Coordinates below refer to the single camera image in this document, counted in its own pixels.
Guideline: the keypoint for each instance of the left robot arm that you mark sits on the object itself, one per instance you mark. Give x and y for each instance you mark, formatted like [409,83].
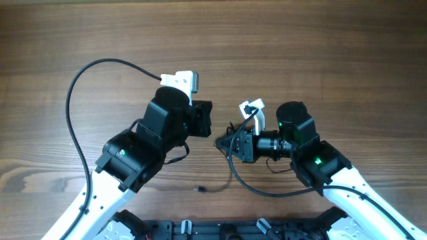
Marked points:
[130,159]

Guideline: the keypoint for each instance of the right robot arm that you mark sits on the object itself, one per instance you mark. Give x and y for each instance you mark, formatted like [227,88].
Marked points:
[358,212]

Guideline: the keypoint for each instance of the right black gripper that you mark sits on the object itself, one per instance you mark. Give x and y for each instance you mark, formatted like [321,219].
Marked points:
[247,145]

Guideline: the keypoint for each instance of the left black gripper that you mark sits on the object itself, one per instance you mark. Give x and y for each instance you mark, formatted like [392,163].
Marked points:
[203,118]

